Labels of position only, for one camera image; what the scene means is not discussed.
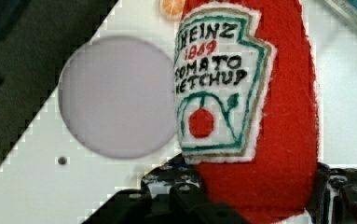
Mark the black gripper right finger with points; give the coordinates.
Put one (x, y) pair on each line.
(334, 196)

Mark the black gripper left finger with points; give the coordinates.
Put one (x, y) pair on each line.
(173, 193)

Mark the red plush ketchup bottle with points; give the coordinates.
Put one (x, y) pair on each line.
(245, 104)

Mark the lilac round plate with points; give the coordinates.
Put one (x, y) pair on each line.
(116, 97)

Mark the orange slice toy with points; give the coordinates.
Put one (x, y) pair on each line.
(171, 8)

